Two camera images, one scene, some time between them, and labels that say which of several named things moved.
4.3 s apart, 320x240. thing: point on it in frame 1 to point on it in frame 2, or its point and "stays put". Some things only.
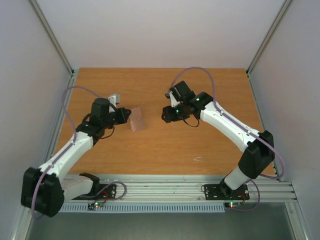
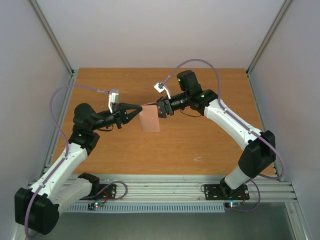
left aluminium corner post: [68, 93] stays put
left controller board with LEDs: [96, 204] stays put
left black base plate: [104, 191] stays put
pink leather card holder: [137, 121] to [149, 118]
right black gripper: [171, 114] to [168, 107]
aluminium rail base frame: [189, 188] stays put
